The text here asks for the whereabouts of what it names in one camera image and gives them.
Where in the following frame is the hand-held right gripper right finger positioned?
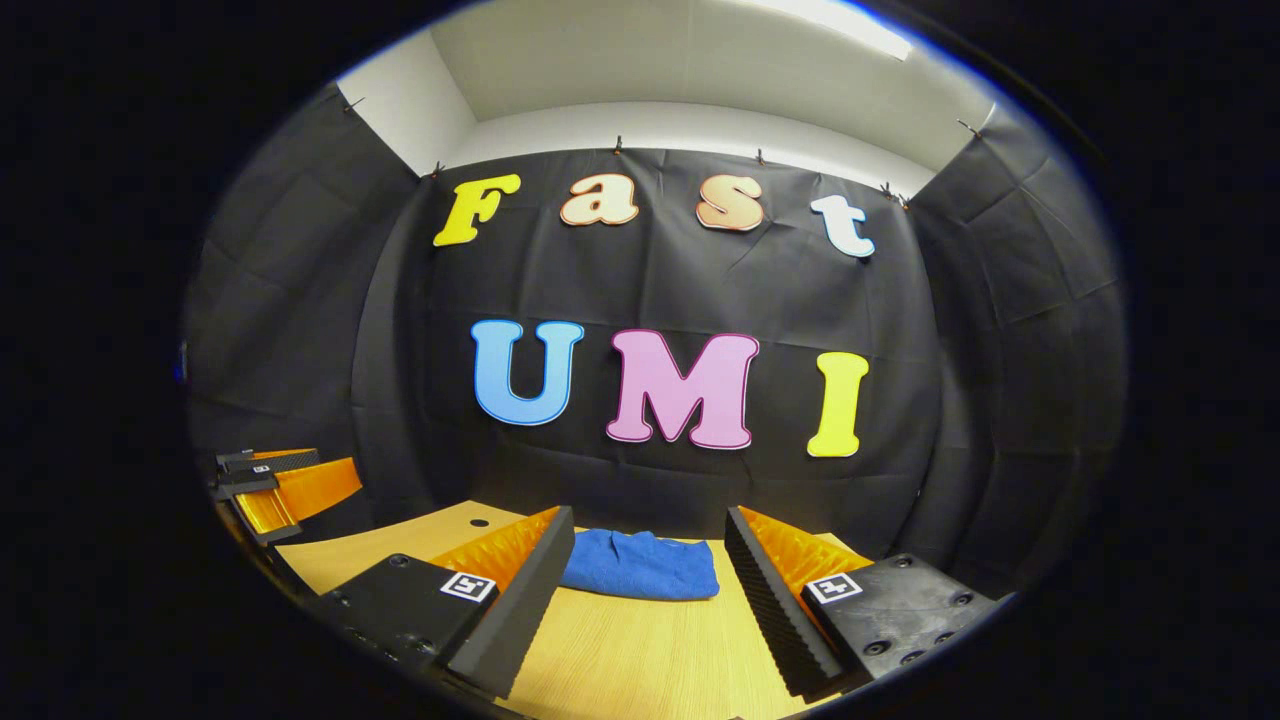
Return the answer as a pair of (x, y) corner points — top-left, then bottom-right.
(725, 505), (1001, 703)

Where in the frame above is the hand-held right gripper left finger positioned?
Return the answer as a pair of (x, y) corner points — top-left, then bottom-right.
(318, 505), (578, 701)

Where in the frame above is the blue corduroy jacket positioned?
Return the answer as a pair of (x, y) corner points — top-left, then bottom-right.
(559, 528), (722, 603)

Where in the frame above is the black backdrop cloth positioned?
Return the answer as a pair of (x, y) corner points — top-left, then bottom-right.
(183, 85), (1129, 601)

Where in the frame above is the row of small cloth clips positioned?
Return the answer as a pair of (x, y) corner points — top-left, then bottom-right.
(340, 93), (986, 213)

